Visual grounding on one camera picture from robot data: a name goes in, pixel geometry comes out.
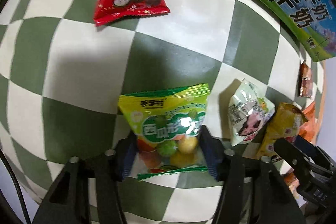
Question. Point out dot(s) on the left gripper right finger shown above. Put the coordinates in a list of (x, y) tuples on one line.
[(253, 190)]

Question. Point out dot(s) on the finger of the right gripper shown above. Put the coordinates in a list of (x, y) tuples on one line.
[(304, 145), (291, 154)]

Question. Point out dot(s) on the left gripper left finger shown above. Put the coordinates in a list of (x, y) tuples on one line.
[(67, 200)]

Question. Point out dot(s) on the yellow snack packet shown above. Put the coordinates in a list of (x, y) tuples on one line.
[(284, 124)]

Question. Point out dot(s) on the green bubble gum candy bag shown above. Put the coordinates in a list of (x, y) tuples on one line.
[(167, 124)]

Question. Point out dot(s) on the orange snack packet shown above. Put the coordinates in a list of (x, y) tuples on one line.
[(308, 131)]

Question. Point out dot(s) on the white cow milk candy packet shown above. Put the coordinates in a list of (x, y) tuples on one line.
[(248, 112)]

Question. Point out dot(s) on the dark red snack packet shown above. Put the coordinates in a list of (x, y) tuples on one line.
[(306, 81)]

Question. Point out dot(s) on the green white checkered cloth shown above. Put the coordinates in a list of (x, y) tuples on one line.
[(61, 76)]

